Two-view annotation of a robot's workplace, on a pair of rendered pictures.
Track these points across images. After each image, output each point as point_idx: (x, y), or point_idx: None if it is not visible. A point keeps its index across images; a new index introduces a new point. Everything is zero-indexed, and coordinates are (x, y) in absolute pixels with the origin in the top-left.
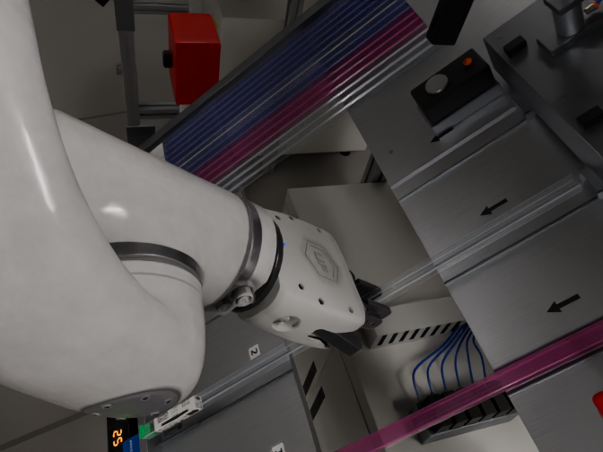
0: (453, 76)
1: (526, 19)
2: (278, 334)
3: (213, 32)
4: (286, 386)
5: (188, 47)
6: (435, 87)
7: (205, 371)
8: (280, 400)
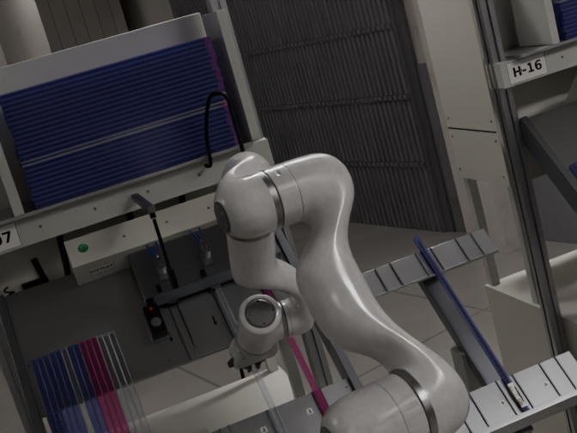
0: (154, 315)
1: (145, 284)
2: (277, 344)
3: None
4: (281, 410)
5: None
6: (158, 321)
7: None
8: (288, 412)
